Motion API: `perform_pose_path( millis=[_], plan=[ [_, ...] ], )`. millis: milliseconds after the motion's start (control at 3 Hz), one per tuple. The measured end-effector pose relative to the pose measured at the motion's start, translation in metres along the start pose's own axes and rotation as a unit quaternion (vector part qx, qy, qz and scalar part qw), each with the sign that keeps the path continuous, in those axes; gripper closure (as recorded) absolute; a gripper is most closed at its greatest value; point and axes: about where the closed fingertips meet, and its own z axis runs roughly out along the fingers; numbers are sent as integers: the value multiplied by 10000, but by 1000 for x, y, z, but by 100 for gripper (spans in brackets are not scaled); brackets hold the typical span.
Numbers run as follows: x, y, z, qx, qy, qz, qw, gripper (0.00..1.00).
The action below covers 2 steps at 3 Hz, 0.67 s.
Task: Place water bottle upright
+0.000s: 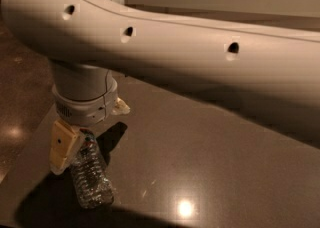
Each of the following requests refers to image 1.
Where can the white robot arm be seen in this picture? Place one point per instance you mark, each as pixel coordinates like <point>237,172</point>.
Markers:
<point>268,74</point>

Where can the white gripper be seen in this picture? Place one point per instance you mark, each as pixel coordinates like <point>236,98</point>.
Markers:
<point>86,109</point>

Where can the clear plastic water bottle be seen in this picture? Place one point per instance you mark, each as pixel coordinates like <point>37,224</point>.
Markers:
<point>89,174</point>

